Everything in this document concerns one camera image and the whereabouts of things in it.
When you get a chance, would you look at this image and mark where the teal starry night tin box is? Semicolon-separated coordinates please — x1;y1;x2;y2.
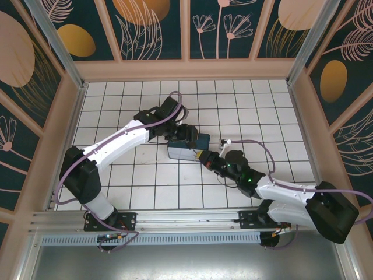
166;132;211;162

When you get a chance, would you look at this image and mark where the black round disc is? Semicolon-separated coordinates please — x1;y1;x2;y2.
259;232;281;251
97;241;122;253

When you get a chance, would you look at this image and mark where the grey metal sheet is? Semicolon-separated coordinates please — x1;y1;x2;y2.
27;244;350;280

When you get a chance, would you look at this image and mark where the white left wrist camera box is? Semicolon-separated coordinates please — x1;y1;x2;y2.
176;106;189;125

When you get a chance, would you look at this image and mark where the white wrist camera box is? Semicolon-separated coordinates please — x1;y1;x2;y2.
218;138;234;157
176;106;189;125

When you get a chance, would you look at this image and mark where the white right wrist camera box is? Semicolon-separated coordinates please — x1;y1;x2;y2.
218;138;234;157

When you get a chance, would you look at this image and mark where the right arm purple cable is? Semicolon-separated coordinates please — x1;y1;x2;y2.
230;139;373;251

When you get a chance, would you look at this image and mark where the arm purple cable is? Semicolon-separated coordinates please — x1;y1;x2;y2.
54;91;140;253
230;139;373;251

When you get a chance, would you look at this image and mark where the aluminium mounting rail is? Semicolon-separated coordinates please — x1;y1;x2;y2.
29;206;346;234

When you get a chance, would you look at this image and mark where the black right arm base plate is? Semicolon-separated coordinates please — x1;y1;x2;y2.
238;209;292;231

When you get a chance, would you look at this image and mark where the wired connector plug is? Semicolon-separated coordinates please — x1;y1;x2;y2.
97;232;125;243
270;223;292;237

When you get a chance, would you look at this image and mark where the grey slotted cable duct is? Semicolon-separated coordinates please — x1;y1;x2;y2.
39;232;262;246

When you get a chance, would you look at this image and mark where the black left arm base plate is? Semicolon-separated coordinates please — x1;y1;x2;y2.
83;212;138;232

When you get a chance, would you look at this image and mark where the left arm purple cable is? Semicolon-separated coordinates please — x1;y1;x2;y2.
54;91;140;253

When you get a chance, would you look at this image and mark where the aluminium frame post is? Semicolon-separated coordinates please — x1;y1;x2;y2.
287;0;342;85
24;0;88;88

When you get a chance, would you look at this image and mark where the aluminium frame bar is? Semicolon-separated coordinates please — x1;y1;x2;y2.
16;233;41;280
332;230;362;280

